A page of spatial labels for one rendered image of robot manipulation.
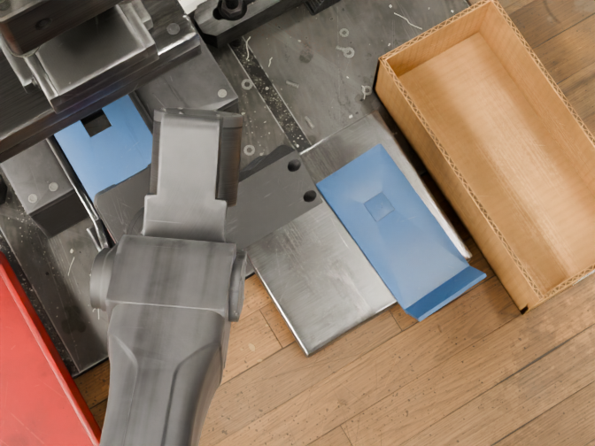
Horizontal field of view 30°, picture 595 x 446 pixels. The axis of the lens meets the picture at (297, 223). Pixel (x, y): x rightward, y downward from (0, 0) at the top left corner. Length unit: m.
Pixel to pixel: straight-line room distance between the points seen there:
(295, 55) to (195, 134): 0.39
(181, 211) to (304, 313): 0.30
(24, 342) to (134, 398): 0.42
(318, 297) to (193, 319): 0.36
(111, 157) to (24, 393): 0.22
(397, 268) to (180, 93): 0.24
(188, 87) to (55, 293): 0.22
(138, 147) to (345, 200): 0.19
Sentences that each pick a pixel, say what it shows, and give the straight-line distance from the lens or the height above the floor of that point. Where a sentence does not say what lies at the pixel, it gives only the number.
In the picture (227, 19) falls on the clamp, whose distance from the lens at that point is 0.99.
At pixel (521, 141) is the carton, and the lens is 1.04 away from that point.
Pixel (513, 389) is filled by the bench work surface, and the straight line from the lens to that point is 0.99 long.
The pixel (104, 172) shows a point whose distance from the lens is 0.93.
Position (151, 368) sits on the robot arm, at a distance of 0.59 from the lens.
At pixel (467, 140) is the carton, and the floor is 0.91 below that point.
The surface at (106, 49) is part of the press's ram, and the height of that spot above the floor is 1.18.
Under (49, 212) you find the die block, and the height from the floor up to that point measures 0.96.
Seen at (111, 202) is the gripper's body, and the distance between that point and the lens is 0.80.
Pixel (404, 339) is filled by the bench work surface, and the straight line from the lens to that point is 0.98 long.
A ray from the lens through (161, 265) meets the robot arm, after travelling 0.63.
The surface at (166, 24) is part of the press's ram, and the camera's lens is 0.80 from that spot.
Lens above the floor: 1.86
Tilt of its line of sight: 75 degrees down
